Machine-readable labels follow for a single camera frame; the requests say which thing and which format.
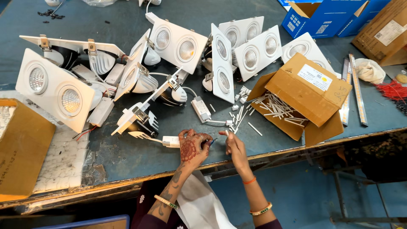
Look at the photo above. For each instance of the person's left hand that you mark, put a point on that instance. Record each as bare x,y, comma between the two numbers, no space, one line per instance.
190,151

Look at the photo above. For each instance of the person's right hand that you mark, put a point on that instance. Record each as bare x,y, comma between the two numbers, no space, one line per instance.
237,152

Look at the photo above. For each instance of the person's right fingers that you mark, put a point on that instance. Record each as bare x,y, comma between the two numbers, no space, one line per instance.
231,140

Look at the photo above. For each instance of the person's left fingers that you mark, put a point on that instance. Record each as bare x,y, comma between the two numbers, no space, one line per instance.
194,135

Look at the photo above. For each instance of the blue-tipped small tool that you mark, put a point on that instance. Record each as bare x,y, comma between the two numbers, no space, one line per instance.
213,141

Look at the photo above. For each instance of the white driver box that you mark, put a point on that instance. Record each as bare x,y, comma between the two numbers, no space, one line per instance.
171,142
83,72
200,108
101,112
114,74

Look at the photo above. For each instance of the orange wrist thread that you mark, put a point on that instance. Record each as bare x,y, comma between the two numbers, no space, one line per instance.
250,181

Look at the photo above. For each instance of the heap of small white connectors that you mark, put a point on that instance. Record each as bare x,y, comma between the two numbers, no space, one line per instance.
243,93

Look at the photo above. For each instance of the white twin downlight fixture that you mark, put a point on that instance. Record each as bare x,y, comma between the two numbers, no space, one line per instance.
135,71
300,47
222,63
259,52
176,43
54,89
149,105
73,51
241,30

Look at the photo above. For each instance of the pile of white sleeve tubes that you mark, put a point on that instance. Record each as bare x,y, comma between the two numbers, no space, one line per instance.
276,109

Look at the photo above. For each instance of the white scarf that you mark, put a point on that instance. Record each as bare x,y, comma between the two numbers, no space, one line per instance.
200,203

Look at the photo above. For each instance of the gold green bangle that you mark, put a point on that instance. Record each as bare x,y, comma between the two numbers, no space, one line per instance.
261,210
166,202

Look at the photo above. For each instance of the open brown carton with label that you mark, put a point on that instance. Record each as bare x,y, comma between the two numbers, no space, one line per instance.
307,92

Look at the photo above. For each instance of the long strip light bar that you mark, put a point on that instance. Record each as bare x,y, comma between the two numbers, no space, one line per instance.
358,90
345,92

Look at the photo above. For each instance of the white foam sheet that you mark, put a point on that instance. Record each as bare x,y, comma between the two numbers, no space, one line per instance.
65,159

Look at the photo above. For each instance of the blue crate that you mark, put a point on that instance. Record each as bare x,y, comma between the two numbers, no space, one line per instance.
82,222

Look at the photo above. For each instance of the dark patterned cloth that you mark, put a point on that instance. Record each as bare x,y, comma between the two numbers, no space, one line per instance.
381,155

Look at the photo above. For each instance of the open blue carton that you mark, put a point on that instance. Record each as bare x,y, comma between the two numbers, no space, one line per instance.
321,17

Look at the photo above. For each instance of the crumpled white cloth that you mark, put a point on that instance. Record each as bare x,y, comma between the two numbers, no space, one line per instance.
370,70

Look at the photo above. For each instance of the clear plastic bag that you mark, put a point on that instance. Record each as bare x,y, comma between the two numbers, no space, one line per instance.
98,2

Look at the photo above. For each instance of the plain brown carton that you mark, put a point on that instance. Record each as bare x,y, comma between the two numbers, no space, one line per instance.
22,149

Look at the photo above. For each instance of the round tan disc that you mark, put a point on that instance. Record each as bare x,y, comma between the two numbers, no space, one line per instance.
401,78

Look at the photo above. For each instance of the large brown carton with label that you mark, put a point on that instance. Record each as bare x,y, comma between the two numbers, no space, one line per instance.
384,35

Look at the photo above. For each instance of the heap of small black screws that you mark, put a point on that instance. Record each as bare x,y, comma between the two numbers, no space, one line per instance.
51,14

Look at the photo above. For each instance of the metal table frame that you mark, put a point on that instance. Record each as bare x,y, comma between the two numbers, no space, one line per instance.
341,197

